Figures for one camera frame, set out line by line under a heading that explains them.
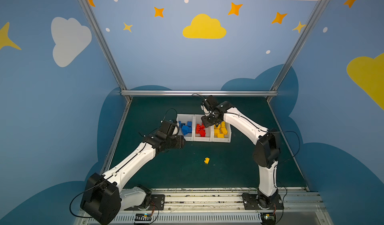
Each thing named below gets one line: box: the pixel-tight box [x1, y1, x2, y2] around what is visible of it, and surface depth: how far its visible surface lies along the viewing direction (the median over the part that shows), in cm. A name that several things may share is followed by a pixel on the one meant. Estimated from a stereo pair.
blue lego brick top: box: [181, 125, 189, 136], surface depth 100 cm
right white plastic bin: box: [211, 122, 232, 143], surface depth 96 cm
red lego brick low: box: [199, 129, 206, 137], surface depth 100 cm
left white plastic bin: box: [172, 113, 194, 142], surface depth 101 cm
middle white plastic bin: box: [193, 114, 213, 142], surface depth 98 cm
